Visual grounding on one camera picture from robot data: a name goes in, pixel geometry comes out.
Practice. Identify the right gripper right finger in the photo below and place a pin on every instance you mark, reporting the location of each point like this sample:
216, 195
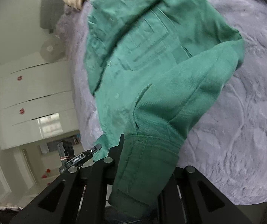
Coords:
189, 197

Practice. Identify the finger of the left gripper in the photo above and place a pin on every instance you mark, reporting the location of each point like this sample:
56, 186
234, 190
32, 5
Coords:
93, 150

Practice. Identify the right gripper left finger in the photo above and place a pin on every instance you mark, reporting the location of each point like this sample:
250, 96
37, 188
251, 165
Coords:
76, 196

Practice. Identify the green work jacket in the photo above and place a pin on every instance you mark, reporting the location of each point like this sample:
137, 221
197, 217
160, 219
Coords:
154, 67

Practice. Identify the purple plush bed blanket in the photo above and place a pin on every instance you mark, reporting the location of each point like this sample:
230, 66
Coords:
229, 142

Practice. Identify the white wardrobe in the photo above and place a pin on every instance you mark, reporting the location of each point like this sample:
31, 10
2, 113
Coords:
36, 102

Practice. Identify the white standing fan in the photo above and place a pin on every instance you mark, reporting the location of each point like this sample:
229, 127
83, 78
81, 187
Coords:
53, 49

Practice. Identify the grey padded headboard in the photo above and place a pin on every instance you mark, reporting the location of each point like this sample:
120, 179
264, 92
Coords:
50, 13

